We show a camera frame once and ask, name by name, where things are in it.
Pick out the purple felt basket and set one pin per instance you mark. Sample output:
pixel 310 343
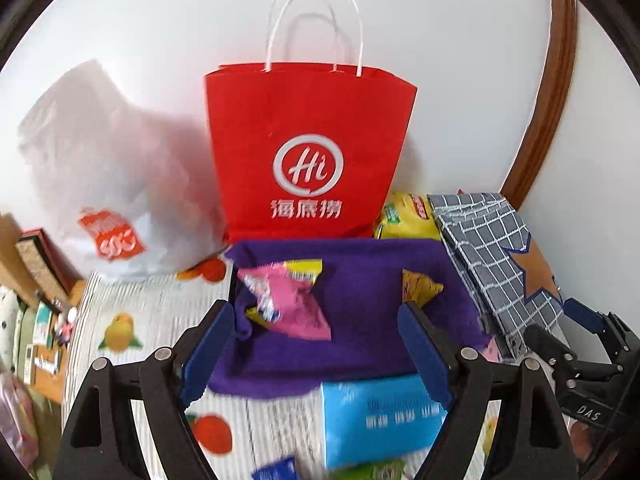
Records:
pixel 350 330

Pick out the red paper bag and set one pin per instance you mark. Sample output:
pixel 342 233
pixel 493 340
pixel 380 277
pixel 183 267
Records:
pixel 310 125

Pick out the yellow triangular snack packet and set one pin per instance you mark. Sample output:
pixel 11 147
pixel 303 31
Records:
pixel 420 287

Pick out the yellow chip bag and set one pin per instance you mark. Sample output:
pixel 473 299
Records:
pixel 407 217

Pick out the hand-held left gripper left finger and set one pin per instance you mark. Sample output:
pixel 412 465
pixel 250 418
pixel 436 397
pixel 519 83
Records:
pixel 207 355

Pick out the blue tissue pack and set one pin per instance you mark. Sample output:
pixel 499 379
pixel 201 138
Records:
pixel 375 415

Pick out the brown wooden box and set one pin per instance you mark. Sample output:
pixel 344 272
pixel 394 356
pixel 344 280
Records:
pixel 42 265

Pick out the brown wooden door frame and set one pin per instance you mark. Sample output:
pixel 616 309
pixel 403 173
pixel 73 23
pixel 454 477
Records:
pixel 547 110

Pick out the grey checkered fabric bag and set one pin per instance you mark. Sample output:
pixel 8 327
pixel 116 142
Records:
pixel 490 255

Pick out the white plastic bag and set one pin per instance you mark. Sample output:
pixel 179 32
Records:
pixel 125 170

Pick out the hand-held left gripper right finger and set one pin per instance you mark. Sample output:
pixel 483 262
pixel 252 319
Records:
pixel 425 355

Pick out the fruit-print table mat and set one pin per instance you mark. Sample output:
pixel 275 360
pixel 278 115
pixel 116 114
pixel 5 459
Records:
pixel 150 320

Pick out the blue snack packet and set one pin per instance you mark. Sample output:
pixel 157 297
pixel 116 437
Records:
pixel 276 470

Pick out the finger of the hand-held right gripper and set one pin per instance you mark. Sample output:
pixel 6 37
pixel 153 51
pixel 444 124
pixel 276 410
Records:
pixel 585 315
pixel 547 345

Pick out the green snack packet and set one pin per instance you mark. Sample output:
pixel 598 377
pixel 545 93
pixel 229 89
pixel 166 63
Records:
pixel 370 471

